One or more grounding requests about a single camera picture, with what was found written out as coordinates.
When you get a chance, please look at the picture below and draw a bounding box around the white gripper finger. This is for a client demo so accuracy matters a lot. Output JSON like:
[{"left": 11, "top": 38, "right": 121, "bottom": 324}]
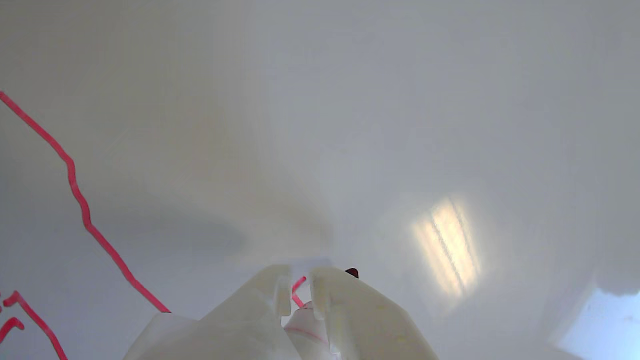
[
  {"left": 308, "top": 265, "right": 441, "bottom": 360},
  {"left": 122, "top": 264, "right": 304, "bottom": 360}
]

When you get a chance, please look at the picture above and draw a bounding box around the white whiteboard with metal frame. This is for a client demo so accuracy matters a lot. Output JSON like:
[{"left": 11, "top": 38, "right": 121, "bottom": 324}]
[{"left": 0, "top": 0, "right": 640, "bottom": 360}]

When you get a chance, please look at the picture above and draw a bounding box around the red whiteboard marker pen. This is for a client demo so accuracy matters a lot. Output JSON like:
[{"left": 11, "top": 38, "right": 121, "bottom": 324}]
[{"left": 284, "top": 267, "right": 360, "bottom": 360}]

